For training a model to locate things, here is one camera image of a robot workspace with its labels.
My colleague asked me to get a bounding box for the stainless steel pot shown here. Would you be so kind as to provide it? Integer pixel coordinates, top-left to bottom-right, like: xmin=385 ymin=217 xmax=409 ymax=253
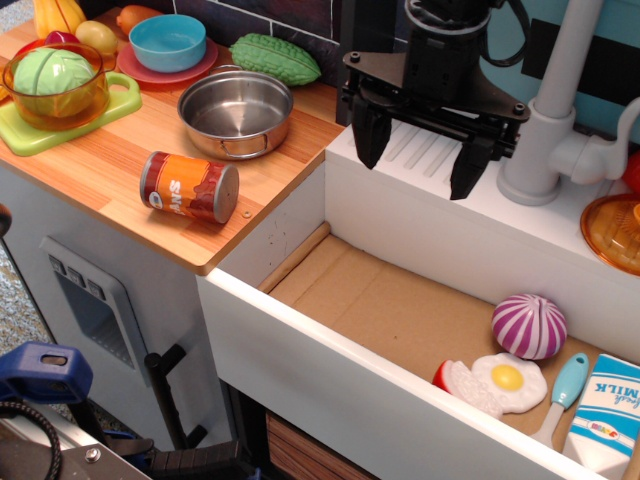
xmin=177 ymin=70 xmax=294 ymax=161

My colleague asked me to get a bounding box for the fried egg toy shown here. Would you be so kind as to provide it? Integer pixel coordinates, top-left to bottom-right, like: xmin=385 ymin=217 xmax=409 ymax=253
xmin=471 ymin=353 xmax=548 ymax=414

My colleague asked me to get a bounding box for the green cabbage toy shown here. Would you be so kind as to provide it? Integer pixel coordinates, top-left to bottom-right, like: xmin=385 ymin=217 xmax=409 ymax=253
xmin=14 ymin=47 xmax=95 ymax=117

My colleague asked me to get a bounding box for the red tomato toy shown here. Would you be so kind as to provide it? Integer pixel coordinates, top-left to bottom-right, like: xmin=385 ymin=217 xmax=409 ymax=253
xmin=622 ymin=151 xmax=640 ymax=194

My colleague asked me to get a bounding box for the pink plastic plate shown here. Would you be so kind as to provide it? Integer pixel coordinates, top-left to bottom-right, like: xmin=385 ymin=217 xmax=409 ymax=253
xmin=116 ymin=39 xmax=218 ymax=85

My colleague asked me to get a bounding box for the orange carrot toy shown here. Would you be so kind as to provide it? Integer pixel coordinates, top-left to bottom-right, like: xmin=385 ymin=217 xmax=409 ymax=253
xmin=116 ymin=5 xmax=162 ymax=34

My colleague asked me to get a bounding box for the red apple toy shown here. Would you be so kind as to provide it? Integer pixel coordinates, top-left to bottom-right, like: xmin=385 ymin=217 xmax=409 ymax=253
xmin=44 ymin=31 xmax=79 ymax=45

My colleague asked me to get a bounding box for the orange transparent pot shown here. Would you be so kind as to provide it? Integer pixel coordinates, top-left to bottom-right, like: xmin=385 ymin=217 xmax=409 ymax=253
xmin=2 ymin=43 xmax=110 ymax=131

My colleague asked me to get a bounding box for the blue white toy spatula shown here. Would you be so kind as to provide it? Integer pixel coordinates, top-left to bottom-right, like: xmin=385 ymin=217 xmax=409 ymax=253
xmin=531 ymin=353 xmax=590 ymax=449

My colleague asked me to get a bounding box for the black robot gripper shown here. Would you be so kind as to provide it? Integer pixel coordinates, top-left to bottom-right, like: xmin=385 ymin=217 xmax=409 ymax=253
xmin=343 ymin=10 xmax=529 ymax=201

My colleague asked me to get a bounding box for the yellow potato toy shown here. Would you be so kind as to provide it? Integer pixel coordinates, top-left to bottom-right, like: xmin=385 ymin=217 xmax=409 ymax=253
xmin=74 ymin=20 xmax=118 ymax=55

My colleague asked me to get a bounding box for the black cable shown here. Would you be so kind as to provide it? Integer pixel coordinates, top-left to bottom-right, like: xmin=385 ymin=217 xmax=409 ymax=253
xmin=0 ymin=399 xmax=64 ymax=480

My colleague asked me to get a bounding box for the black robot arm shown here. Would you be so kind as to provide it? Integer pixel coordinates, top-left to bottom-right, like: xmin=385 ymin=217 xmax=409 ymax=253
xmin=343 ymin=1 xmax=530 ymax=200

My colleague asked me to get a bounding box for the red white apple slice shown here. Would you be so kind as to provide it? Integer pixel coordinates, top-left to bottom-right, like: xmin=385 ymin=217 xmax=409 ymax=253
xmin=432 ymin=360 xmax=504 ymax=419

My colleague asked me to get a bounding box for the orange beans can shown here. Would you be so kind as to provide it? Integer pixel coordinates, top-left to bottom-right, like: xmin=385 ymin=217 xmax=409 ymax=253
xmin=140 ymin=151 xmax=240 ymax=224

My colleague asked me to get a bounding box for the milk carton toy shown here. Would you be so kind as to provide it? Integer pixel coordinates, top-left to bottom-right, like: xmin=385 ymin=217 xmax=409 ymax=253
xmin=562 ymin=354 xmax=639 ymax=479

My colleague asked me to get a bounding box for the yellow squash toy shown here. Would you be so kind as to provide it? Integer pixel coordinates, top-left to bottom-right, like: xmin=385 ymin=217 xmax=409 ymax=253
xmin=32 ymin=0 xmax=87 ymax=39

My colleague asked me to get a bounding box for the white toy sink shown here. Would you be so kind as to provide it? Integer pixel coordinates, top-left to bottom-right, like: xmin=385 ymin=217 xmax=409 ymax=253
xmin=198 ymin=123 xmax=639 ymax=479

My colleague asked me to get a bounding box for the green cutting board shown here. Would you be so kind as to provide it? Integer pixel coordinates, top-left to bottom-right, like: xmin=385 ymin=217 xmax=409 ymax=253
xmin=1 ymin=72 xmax=142 ymax=156

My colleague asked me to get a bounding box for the white toy faucet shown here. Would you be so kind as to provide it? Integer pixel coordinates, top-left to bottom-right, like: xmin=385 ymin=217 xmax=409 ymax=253
xmin=497 ymin=1 xmax=639 ymax=206

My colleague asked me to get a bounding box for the black oven handle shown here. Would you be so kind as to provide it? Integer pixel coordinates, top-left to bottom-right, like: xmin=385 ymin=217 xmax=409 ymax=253
xmin=144 ymin=344 xmax=207 ymax=450

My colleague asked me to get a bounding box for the blue plastic bowl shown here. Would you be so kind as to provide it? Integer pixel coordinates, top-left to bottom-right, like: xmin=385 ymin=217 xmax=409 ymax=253
xmin=129 ymin=14 xmax=207 ymax=73

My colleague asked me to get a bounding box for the orange transparent lid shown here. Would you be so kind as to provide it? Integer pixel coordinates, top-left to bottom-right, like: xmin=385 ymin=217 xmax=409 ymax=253
xmin=580 ymin=194 xmax=639 ymax=276

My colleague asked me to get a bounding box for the purple onion toy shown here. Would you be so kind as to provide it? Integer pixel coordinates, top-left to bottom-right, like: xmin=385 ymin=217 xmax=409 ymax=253
xmin=491 ymin=294 xmax=568 ymax=360

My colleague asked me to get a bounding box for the blue clamp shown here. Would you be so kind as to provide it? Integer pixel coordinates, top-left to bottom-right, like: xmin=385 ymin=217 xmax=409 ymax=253
xmin=1 ymin=341 xmax=93 ymax=404

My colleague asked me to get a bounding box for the green bitter gourd toy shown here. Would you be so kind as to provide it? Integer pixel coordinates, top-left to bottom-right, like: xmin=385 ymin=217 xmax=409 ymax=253
xmin=229 ymin=33 xmax=322 ymax=87

